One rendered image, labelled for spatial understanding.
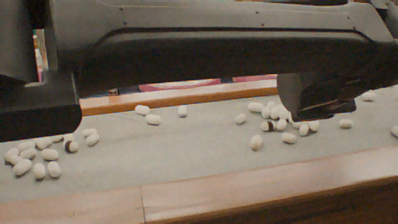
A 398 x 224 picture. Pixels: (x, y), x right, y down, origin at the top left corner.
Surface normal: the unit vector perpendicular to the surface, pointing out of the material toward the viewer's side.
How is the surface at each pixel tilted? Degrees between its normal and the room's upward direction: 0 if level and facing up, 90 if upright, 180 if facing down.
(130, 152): 0
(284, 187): 0
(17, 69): 57
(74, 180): 0
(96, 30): 40
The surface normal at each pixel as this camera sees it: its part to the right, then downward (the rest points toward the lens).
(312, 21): 0.37, -0.46
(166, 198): -0.02, -0.90
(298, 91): -0.95, 0.22
